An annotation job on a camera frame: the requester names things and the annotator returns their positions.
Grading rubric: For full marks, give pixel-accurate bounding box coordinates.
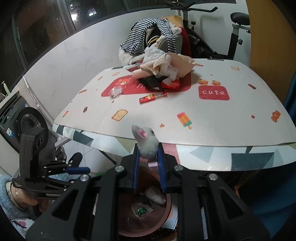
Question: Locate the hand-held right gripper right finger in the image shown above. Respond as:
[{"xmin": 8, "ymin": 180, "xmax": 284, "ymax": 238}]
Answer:
[{"xmin": 157, "ymin": 143, "xmax": 271, "ymax": 241}]

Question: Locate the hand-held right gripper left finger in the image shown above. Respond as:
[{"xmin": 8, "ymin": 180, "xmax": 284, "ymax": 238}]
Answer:
[{"xmin": 25, "ymin": 147, "xmax": 140, "ymax": 241}]

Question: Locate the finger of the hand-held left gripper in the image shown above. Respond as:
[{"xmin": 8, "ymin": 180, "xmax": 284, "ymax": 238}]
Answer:
[
  {"xmin": 45, "ymin": 175, "xmax": 78, "ymax": 186},
  {"xmin": 43, "ymin": 160, "xmax": 91, "ymax": 175}
]

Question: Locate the white ball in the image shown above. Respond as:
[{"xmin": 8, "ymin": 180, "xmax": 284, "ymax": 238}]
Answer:
[{"xmin": 144, "ymin": 186, "xmax": 167, "ymax": 205}]

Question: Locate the grey mouse plush toy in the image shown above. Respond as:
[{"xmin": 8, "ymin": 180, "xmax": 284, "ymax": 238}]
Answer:
[{"xmin": 131, "ymin": 125, "xmax": 160, "ymax": 167}]

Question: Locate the green wrapper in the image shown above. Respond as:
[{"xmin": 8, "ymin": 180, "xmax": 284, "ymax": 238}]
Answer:
[{"xmin": 135, "ymin": 202, "xmax": 154, "ymax": 217}]

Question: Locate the brown round bin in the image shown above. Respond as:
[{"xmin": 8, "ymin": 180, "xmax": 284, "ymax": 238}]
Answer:
[{"xmin": 92, "ymin": 165, "xmax": 173, "ymax": 237}]

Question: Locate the red white box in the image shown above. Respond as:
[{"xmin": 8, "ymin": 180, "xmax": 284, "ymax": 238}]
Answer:
[{"xmin": 161, "ymin": 78, "xmax": 181, "ymax": 90}]

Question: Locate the black white plush toy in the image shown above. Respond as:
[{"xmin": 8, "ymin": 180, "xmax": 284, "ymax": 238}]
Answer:
[{"xmin": 138, "ymin": 76, "xmax": 166, "ymax": 91}]

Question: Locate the person's left forearm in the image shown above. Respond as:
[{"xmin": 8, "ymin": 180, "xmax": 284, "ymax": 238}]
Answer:
[{"xmin": 0, "ymin": 174, "xmax": 31, "ymax": 219}]

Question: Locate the person's left hand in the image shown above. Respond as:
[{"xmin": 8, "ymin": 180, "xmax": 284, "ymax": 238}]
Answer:
[{"xmin": 10, "ymin": 183, "xmax": 50, "ymax": 212}]

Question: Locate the black shoe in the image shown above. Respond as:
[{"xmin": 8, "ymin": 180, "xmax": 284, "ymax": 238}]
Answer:
[{"xmin": 66, "ymin": 152, "xmax": 83, "ymax": 167}]

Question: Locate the grey washing machine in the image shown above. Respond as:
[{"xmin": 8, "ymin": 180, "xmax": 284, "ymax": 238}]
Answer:
[{"xmin": 0, "ymin": 93, "xmax": 58, "ymax": 163}]

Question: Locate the person's printed pajama top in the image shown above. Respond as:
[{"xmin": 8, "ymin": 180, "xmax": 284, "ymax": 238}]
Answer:
[{"xmin": 10, "ymin": 215, "xmax": 37, "ymax": 234}]

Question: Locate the thin white pole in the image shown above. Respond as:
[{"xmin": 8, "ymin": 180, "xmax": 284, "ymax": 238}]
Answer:
[{"xmin": 22, "ymin": 75, "xmax": 55, "ymax": 127}]

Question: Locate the red snack stick packet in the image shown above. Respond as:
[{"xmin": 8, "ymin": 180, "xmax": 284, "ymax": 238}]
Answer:
[{"xmin": 139, "ymin": 92, "xmax": 167, "ymax": 104}]

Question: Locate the clear crumpled wrapper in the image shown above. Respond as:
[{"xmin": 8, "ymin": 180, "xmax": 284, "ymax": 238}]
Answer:
[{"xmin": 108, "ymin": 86, "xmax": 123, "ymax": 99}]

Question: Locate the white knit cloth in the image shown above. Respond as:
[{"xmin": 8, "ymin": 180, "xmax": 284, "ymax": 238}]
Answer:
[{"xmin": 155, "ymin": 62, "xmax": 179, "ymax": 80}]

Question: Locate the beige cloth bag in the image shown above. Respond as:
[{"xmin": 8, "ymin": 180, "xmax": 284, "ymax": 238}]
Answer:
[{"xmin": 133, "ymin": 53, "xmax": 197, "ymax": 78}]

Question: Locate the white fleece garment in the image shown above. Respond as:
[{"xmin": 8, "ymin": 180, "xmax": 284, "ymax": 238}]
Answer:
[{"xmin": 119, "ymin": 47, "xmax": 145, "ymax": 65}]

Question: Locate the crumpled white plastic bag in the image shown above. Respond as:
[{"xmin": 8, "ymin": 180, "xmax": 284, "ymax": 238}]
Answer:
[{"xmin": 143, "ymin": 46, "xmax": 167, "ymax": 63}]

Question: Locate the beige padded chair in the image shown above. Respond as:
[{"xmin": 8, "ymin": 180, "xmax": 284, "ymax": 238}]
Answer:
[{"xmin": 157, "ymin": 35, "xmax": 183, "ymax": 55}]

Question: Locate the red garment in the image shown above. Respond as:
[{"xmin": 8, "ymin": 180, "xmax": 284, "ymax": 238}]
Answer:
[{"xmin": 181, "ymin": 28, "xmax": 192, "ymax": 58}]

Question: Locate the black yellow-striped garment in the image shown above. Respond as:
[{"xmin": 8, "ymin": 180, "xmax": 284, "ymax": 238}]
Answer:
[{"xmin": 146, "ymin": 27, "xmax": 167, "ymax": 45}]

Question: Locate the black exercise bike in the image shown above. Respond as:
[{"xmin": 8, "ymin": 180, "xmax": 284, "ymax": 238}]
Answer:
[{"xmin": 163, "ymin": 0, "xmax": 251, "ymax": 61}]

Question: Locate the dark window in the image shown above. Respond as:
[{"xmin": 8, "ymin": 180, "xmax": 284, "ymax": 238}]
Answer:
[{"xmin": 0, "ymin": 0, "xmax": 167, "ymax": 77}]

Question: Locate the striped shirt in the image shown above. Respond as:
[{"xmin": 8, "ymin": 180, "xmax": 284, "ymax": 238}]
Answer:
[{"xmin": 120, "ymin": 18, "xmax": 177, "ymax": 56}]

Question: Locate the blue curtain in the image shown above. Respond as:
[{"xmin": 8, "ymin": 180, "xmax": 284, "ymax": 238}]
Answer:
[{"xmin": 240, "ymin": 70, "xmax": 296, "ymax": 232}]

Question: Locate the tan wooden board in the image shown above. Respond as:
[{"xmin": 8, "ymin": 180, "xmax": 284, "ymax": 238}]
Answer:
[{"xmin": 166, "ymin": 15, "xmax": 184, "ymax": 28}]

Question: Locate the wooden door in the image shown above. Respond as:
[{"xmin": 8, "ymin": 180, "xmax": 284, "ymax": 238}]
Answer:
[{"xmin": 245, "ymin": 0, "xmax": 296, "ymax": 100}]

